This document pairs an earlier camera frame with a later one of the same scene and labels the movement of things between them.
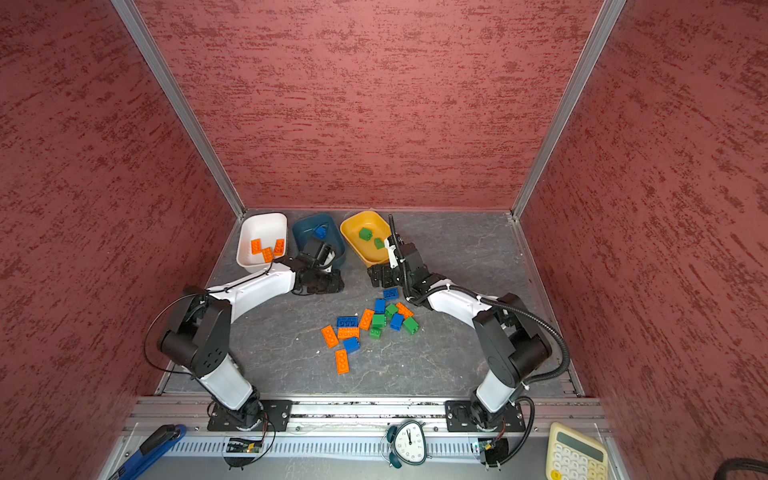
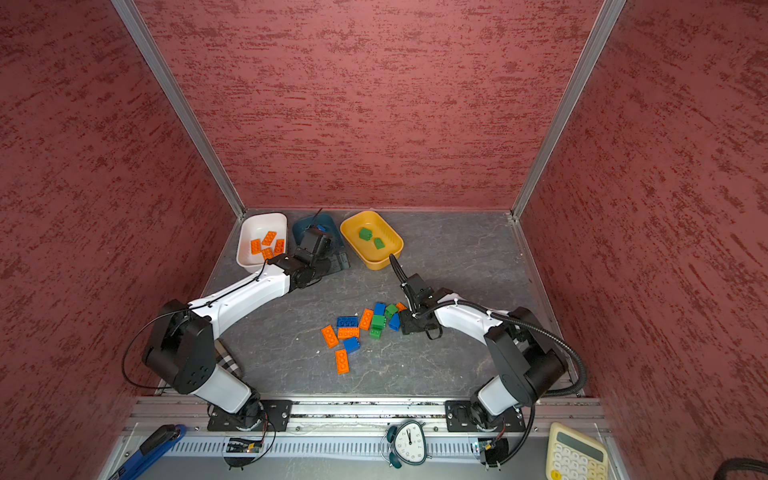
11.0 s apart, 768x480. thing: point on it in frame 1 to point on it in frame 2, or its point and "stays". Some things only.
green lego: x=378 y=321 stays
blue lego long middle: x=347 y=321 stays
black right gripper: x=377 y=276 to x=408 y=327
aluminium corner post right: x=609 y=16 stays
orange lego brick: x=279 y=247 stays
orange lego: x=366 y=319 to x=268 y=239
